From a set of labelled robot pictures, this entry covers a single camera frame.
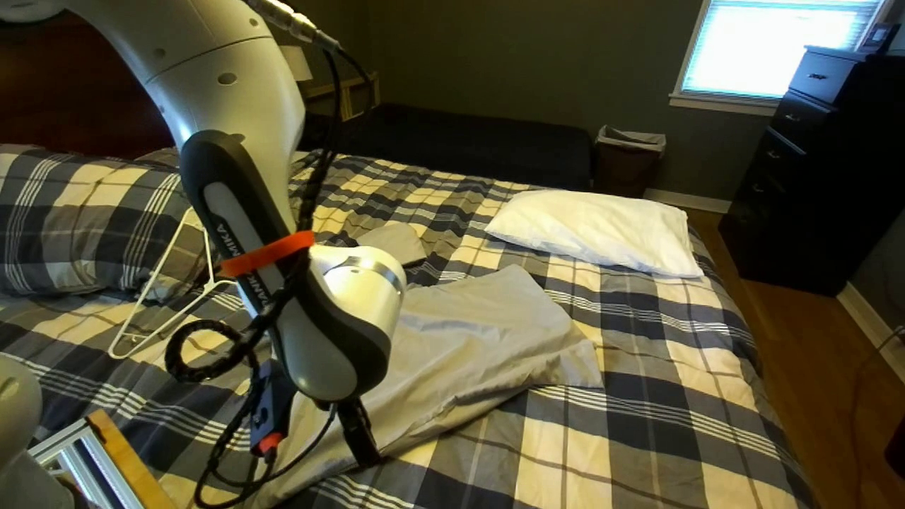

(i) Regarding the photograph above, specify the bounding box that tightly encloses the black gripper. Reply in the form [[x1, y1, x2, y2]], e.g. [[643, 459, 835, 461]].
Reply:
[[247, 362, 298, 464]]

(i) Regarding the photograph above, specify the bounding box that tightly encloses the grey pillow case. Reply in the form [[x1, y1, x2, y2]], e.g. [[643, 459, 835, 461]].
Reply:
[[251, 263, 604, 509]]

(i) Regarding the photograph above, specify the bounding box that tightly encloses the plaid pillow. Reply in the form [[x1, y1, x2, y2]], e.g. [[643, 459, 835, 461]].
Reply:
[[0, 141, 214, 307]]

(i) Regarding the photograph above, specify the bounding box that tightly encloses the white pillow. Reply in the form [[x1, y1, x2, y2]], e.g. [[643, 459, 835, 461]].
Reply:
[[483, 191, 706, 283]]

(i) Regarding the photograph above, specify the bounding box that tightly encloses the wood and green robot stand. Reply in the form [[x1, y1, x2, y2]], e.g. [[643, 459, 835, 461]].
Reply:
[[26, 408, 180, 509]]

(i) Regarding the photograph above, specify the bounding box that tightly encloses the small folded grey cloth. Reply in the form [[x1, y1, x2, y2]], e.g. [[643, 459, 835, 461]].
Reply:
[[363, 222, 432, 268]]

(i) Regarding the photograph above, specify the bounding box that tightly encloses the wooden open shelf nightstand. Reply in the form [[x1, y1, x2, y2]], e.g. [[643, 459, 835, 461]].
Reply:
[[302, 72, 381, 124]]

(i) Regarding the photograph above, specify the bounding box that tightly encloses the black couch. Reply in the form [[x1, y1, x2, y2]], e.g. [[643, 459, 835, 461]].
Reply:
[[336, 103, 597, 192]]

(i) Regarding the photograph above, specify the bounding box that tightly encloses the dark wooden headboard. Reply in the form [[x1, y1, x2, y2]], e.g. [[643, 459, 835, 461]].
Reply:
[[0, 11, 177, 160]]

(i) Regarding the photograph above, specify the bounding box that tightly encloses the plaid yellow grey bedspread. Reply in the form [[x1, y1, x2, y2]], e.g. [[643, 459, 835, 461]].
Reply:
[[0, 148, 817, 509]]

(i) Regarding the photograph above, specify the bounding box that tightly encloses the brown hamper with grey liner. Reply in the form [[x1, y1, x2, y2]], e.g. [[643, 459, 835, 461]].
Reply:
[[590, 121, 671, 198]]

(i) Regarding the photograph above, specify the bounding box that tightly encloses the black dresser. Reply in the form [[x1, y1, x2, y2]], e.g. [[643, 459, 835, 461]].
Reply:
[[719, 44, 905, 301]]

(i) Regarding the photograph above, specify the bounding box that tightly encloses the small black box on dresser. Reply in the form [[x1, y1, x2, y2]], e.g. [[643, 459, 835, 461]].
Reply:
[[856, 20, 901, 56]]

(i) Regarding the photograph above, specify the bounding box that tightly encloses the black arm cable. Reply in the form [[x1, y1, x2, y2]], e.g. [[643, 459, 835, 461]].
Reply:
[[163, 4, 384, 509]]

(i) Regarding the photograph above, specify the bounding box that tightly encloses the orange strap on arm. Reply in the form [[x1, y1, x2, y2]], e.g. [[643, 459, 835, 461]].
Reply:
[[214, 229, 319, 280]]

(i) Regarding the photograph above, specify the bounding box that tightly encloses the white wire hanger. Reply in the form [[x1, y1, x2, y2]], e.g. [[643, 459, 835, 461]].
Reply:
[[105, 211, 238, 362]]

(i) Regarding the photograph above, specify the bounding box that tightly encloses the bright window white frame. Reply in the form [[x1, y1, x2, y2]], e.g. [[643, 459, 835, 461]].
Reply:
[[671, 0, 893, 120]]

